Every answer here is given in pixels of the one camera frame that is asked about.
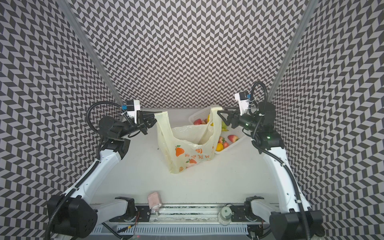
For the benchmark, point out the pink cloth pad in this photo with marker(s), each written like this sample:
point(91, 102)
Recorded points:
point(154, 201)

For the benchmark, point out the white plastic basket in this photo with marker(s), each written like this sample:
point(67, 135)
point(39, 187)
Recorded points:
point(203, 115)

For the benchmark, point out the yellow fake mango small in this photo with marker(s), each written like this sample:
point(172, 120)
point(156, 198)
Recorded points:
point(219, 147)

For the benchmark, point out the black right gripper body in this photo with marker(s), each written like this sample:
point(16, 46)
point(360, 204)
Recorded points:
point(233, 119)

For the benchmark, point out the white green small bottle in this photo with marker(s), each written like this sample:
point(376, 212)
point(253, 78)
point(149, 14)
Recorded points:
point(225, 216)

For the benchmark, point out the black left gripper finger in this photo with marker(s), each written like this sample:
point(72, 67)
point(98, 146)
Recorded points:
point(150, 122)
point(147, 114)

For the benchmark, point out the aluminium corner post left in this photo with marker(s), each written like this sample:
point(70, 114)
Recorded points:
point(73, 21)

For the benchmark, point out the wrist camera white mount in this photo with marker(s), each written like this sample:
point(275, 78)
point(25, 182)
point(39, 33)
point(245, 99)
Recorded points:
point(243, 99)
point(130, 110)

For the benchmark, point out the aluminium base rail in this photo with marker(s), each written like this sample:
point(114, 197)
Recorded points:
point(189, 214)

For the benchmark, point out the translucent cream plastic bag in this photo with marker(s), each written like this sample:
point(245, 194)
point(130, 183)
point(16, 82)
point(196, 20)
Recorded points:
point(187, 146)

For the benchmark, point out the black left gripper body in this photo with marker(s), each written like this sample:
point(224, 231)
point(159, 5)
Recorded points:
point(129, 126)

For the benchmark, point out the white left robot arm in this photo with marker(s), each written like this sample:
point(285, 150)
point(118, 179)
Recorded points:
point(71, 214)

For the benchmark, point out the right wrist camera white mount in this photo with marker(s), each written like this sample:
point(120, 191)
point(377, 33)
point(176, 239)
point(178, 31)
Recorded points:
point(243, 99)

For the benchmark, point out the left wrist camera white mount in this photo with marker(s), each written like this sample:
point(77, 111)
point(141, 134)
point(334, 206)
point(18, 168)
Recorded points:
point(130, 110)

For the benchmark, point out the yellow fake banana bunch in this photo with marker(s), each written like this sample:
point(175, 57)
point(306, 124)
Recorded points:
point(224, 127)

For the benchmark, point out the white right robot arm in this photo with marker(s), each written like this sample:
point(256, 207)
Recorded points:
point(293, 218)

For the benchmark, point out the aluminium corner post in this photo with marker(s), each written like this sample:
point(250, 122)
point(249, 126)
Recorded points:
point(308, 12)
point(73, 21)

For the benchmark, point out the aluminium corner post right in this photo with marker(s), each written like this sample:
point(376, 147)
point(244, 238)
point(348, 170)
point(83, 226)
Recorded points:
point(308, 12)

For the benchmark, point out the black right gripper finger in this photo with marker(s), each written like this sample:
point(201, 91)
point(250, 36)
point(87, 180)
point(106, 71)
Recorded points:
point(229, 112)
point(226, 118)

